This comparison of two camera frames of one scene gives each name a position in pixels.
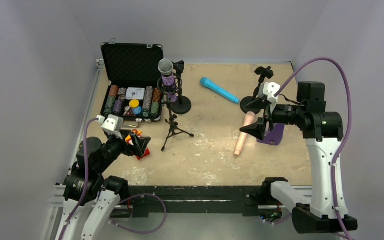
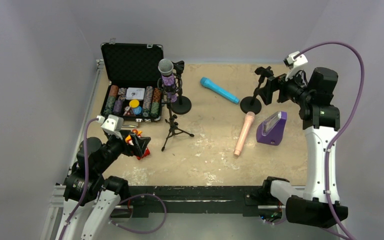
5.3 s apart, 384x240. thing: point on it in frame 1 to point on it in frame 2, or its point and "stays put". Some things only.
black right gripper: (266, 121) to (277, 89)
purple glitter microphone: (165, 66) stays put
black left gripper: (127, 144) stays put
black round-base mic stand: (262, 72) stays put
